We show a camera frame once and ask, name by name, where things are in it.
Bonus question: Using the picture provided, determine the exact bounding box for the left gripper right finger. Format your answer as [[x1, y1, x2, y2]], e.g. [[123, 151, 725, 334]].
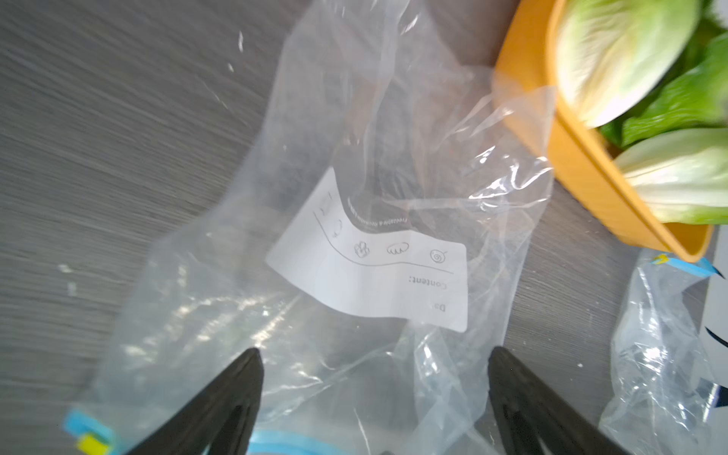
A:
[[487, 346, 627, 455]]

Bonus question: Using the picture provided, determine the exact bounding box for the chinese cabbage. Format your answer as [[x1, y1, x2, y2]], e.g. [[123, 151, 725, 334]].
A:
[[614, 128, 727, 226], [555, 0, 703, 128], [598, 30, 727, 150]]

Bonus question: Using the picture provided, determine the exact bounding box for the yellow plastic tray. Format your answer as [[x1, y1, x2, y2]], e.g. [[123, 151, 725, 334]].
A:
[[496, 0, 714, 263]]

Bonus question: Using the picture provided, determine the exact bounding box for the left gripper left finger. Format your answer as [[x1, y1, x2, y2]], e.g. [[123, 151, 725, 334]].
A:
[[130, 348, 265, 455]]

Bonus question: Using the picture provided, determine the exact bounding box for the clear zipper bag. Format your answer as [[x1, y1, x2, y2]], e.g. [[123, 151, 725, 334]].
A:
[[64, 1, 555, 454], [598, 249, 720, 454]]

